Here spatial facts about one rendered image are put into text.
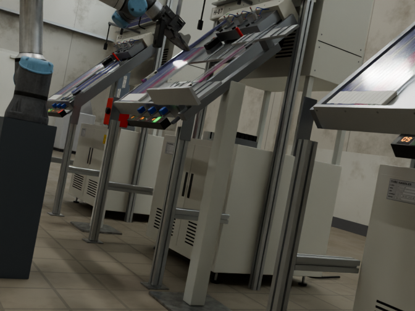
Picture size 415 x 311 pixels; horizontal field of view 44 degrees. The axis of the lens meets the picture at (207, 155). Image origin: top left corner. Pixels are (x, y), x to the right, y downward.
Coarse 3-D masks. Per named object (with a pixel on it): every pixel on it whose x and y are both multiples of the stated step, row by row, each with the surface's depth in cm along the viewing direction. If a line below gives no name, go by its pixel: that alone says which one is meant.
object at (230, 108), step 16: (224, 96) 185; (240, 96) 184; (224, 112) 183; (224, 128) 182; (224, 144) 182; (224, 160) 183; (208, 176) 185; (224, 176) 184; (208, 192) 183; (224, 192) 184; (208, 208) 182; (208, 224) 182; (208, 240) 183; (192, 256) 186; (208, 256) 183; (192, 272) 184; (208, 272) 184; (192, 288) 182; (176, 304) 180; (192, 304) 182; (208, 304) 187
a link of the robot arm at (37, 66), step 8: (24, 56) 180; (24, 64) 178; (32, 64) 178; (40, 64) 179; (48, 64) 181; (24, 72) 178; (32, 72) 178; (40, 72) 179; (48, 72) 181; (16, 80) 181; (24, 80) 178; (32, 80) 178; (40, 80) 179; (48, 80) 182; (16, 88) 179; (24, 88) 178; (32, 88) 178; (40, 88) 180; (48, 88) 183
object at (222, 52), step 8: (216, 32) 281; (208, 40) 275; (232, 40) 248; (192, 48) 279; (224, 48) 243; (232, 48) 236; (200, 56) 254; (208, 56) 246; (216, 56) 238; (224, 56) 231
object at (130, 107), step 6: (114, 102) 257; (120, 102) 250; (126, 102) 244; (132, 102) 238; (138, 102) 232; (144, 102) 227; (150, 102) 222; (120, 108) 256; (126, 108) 250; (132, 108) 243; (156, 108) 220; (168, 108) 210; (174, 108) 205; (132, 114) 249; (138, 114) 242; (144, 114) 236; (150, 114) 231; (156, 114) 225; (168, 114) 214; (174, 114) 209
